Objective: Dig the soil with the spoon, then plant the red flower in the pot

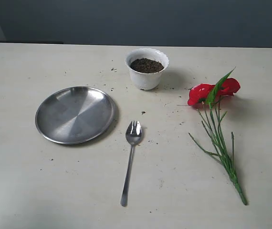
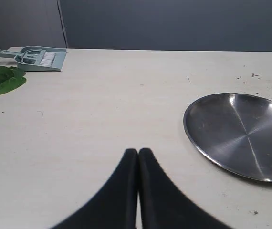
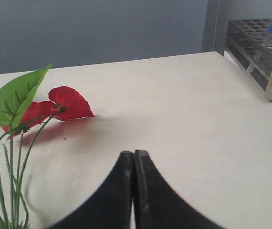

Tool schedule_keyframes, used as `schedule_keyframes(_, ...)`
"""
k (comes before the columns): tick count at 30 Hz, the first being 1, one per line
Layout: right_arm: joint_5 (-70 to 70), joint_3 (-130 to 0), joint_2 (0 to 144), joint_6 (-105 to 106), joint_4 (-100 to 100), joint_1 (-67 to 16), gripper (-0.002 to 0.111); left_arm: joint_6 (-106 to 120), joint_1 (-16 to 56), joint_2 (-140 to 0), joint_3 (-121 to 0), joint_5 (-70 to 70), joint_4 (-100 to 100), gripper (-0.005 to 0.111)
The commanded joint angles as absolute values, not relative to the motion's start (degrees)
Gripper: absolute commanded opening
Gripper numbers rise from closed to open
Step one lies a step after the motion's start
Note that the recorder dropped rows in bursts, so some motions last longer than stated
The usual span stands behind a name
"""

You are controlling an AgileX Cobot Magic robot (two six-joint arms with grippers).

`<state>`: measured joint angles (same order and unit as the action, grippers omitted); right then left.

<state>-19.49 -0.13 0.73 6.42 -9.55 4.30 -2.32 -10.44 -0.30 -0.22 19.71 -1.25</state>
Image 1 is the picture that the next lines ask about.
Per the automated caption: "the dark brown potting soil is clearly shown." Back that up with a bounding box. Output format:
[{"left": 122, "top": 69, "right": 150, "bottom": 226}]
[{"left": 130, "top": 58, "right": 164, "bottom": 73}]

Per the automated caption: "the stainless steel spork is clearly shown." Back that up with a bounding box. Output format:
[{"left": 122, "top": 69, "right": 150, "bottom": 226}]
[{"left": 120, "top": 121, "right": 142, "bottom": 207}]

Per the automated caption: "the white scalloped flower pot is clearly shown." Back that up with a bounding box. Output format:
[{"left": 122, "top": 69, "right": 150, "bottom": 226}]
[{"left": 125, "top": 48, "right": 169, "bottom": 91}]

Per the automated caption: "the red artificial flower with stems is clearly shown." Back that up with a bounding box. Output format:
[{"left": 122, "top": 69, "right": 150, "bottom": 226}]
[{"left": 187, "top": 71, "right": 249, "bottom": 206}]

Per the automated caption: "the round stainless steel plate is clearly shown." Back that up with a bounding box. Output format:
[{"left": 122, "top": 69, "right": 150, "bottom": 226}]
[{"left": 35, "top": 86, "right": 117, "bottom": 145}]

